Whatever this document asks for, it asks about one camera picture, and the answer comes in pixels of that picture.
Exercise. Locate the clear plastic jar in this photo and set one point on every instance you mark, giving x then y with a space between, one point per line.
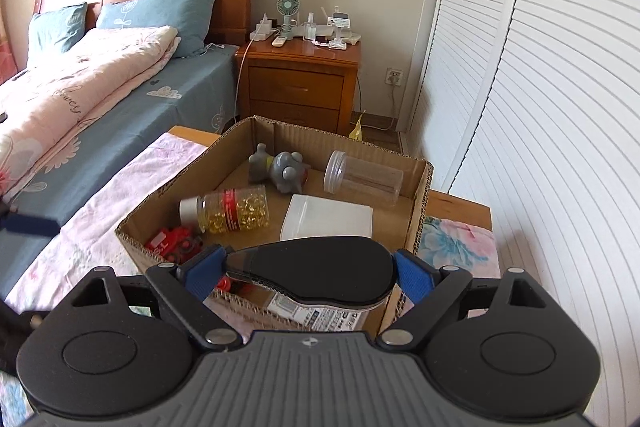
365 179

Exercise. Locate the clear bottle of yellow capsules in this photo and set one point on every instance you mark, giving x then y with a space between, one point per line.
235 209

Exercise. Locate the wall socket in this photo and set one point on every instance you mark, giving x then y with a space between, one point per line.
394 76

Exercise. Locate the small clear spray bottle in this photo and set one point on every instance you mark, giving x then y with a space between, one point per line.
310 29

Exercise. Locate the wide white louvered door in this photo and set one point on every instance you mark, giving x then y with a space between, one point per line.
565 132

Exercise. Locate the red toy train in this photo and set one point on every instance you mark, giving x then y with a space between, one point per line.
172 242

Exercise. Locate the yellow paper scrap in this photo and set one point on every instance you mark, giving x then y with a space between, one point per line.
358 129

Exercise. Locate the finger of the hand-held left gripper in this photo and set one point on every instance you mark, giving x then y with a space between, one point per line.
30 225
15 337

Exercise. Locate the blue bed sheet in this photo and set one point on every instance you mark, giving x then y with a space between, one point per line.
165 112

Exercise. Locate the white power strip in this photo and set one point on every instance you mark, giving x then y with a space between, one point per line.
262 32

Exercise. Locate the narrow white louvered door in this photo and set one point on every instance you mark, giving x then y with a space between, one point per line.
470 57

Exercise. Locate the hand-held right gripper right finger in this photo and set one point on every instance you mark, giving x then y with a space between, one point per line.
415 279

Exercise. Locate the grey big-eyed toy figure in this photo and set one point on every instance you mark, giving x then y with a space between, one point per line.
282 169

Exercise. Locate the white remote control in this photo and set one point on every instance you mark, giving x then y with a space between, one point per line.
280 40

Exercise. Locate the brown cardboard box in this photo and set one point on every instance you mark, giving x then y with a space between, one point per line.
290 139

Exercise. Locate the pink floral quilt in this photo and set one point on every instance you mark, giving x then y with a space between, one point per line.
75 97

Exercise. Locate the pink floral tablecloth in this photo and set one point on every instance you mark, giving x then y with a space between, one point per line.
100 227

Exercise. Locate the white translucent plastic box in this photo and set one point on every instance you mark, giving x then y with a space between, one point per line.
327 219

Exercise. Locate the black computer mouse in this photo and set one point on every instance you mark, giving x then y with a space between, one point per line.
325 272

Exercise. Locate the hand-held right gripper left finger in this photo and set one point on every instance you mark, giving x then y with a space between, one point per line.
205 269

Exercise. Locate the white phone stand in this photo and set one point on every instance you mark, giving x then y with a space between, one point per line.
340 24

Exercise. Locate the large blue pillow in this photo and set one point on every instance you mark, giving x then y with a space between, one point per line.
165 14

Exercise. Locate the wooden nightstand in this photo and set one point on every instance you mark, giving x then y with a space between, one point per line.
300 82

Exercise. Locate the small green desk fan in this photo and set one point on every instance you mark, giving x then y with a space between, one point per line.
287 6

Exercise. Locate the small blue pillow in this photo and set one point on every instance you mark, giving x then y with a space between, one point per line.
55 32

